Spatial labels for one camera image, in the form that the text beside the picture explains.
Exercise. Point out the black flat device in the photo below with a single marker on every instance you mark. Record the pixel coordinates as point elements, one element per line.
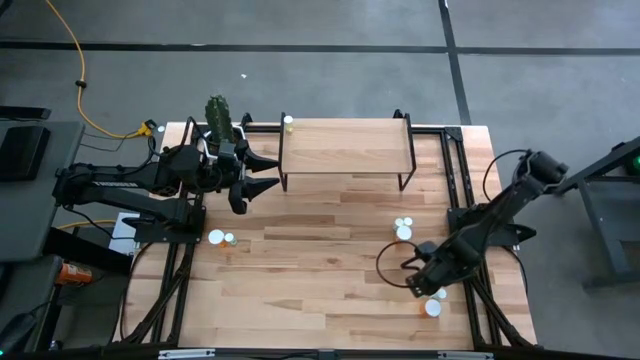
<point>22,152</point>

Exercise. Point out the silver table bracket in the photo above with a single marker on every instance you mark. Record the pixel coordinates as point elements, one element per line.
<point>465,355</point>
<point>185,354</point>

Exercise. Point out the green ball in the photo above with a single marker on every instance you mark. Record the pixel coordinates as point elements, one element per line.
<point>636,164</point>

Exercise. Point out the small yellow pill bottle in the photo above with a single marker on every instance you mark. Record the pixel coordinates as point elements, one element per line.
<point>288,120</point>
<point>408,221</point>

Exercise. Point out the white paper sheet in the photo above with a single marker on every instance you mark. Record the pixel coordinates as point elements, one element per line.
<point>122,242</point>

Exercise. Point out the grey side desk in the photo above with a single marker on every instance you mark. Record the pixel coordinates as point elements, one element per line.
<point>35,220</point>

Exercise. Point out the black metal beam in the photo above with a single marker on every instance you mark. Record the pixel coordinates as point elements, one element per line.
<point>85,250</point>

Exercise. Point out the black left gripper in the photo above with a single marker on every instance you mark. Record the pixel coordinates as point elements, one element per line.
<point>231,175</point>

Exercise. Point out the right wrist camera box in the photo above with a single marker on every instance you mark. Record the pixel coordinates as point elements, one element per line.
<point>427,249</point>

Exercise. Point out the dark grey metal stand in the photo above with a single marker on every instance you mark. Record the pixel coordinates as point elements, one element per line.
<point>605,164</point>

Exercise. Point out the black flat bar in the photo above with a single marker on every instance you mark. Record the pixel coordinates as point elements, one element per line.
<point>25,113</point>

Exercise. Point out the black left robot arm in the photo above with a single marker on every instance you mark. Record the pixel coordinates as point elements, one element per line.
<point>115,190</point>

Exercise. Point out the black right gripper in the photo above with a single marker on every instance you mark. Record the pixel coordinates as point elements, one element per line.
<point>435,272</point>

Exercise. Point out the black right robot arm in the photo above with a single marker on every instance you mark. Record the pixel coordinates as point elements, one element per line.
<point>500,210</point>

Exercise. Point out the green cactus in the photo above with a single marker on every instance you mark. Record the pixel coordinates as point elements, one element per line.
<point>218,117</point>

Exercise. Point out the black aluminium rig frame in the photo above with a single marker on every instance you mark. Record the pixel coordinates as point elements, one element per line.
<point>262,129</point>

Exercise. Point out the white faceted plant pot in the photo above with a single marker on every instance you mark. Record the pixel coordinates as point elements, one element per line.
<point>241,132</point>

